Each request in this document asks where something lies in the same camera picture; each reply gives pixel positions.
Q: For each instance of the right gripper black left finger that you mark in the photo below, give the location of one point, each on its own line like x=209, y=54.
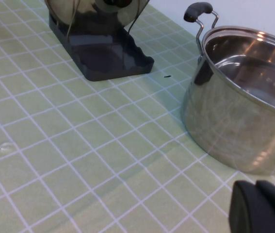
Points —
x=246, y=211

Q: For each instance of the steel pot lid black knob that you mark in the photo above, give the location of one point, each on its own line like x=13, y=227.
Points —
x=91, y=14

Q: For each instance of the small black speck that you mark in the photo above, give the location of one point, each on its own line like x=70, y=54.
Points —
x=167, y=77

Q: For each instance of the green checked tablecloth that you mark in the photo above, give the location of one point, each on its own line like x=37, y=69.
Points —
x=79, y=145

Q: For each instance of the small translucent scrap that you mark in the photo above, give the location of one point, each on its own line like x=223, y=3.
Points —
x=6, y=146

